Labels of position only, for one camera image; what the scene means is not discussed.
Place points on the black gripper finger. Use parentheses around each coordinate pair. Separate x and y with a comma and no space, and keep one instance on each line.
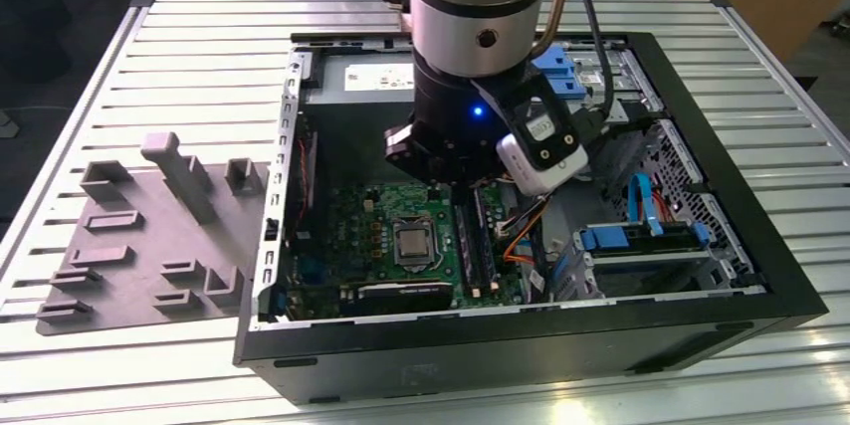
(485,173)
(405,146)

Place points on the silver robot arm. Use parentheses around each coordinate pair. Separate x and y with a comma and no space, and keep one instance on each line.
(465,32)

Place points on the black RAM slot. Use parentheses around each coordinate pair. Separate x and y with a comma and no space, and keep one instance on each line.
(476,292)
(494,286)

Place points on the grey power supply unit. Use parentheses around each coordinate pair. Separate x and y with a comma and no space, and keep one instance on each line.
(353,136)

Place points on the green motherboard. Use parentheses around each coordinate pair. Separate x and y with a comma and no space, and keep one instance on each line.
(412,201)

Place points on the CPU socket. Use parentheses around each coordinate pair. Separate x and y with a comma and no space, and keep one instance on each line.
(412,220)

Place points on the silver CPU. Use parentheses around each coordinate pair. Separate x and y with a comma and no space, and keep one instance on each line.
(413,243)

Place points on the blue plastic disk carrier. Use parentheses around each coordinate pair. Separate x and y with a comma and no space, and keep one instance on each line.
(561,64)

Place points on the hard disk in blue carrier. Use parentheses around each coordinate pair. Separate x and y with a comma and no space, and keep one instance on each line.
(605,238)

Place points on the black graphics card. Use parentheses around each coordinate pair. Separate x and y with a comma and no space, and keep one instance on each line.
(398,298)

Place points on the blue board connector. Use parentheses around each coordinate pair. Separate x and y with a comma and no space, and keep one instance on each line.
(313,272)

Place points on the metal drive cage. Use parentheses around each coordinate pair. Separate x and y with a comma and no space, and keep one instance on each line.
(632,76)

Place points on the metal disk bay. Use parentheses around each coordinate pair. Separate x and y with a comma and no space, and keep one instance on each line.
(654,258)

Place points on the black PC case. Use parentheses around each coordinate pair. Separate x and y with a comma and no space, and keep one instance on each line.
(465,360)

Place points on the grey parts rack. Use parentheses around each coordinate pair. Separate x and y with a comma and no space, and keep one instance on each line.
(153,241)

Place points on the black chair base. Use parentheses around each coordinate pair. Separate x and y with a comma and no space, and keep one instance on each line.
(840,27)

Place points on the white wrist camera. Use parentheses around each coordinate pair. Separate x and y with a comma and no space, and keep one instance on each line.
(532,176)

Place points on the black camera bracket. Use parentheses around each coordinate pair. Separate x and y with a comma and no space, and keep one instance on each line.
(557,146)

